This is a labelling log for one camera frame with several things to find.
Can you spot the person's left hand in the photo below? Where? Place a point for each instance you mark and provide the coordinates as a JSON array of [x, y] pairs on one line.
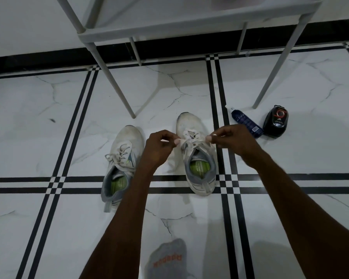
[[157, 149]]

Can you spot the white shoelace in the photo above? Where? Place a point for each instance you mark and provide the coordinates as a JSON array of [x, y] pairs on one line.
[[120, 156], [192, 137]]

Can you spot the person's left forearm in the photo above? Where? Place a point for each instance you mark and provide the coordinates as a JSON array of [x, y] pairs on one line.
[[116, 229]]

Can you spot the person's right forearm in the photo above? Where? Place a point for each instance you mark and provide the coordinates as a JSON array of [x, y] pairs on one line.
[[308, 220]]

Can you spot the grey metal shelf rack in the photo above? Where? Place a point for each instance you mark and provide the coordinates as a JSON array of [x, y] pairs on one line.
[[192, 24]]

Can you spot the person's right hand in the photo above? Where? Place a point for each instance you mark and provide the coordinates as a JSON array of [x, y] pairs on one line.
[[238, 142]]

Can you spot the white sock with orange print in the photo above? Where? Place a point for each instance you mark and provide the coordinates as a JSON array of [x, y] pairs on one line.
[[168, 261]]

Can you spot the black shoe polish container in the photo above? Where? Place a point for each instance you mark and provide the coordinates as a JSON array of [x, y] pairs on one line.
[[275, 122]]

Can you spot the white sneaker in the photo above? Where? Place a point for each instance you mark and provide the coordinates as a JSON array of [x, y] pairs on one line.
[[131, 136], [187, 120]]

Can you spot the dark blue spray bottle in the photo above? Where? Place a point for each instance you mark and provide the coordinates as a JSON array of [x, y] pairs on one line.
[[245, 120]]

